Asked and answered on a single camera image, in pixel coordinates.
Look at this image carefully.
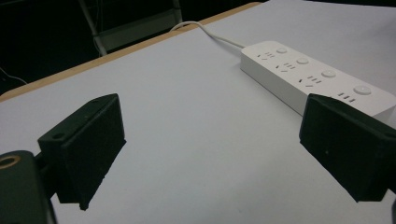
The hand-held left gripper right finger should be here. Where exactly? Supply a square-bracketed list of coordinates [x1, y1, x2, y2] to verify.
[298, 93, 396, 203]

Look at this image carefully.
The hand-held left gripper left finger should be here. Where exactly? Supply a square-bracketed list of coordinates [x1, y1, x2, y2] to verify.
[36, 92, 127, 211]

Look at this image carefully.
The white power strip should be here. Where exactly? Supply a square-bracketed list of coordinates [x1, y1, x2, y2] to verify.
[240, 40, 396, 129]

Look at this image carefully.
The thin white cable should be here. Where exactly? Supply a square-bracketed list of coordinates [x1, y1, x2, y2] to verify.
[0, 66, 28, 86]

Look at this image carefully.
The grey metal chair frame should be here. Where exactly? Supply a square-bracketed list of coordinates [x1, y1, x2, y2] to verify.
[78, 0, 183, 57]

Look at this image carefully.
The white power strip cable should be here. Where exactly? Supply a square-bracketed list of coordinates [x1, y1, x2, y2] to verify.
[169, 21, 247, 49]

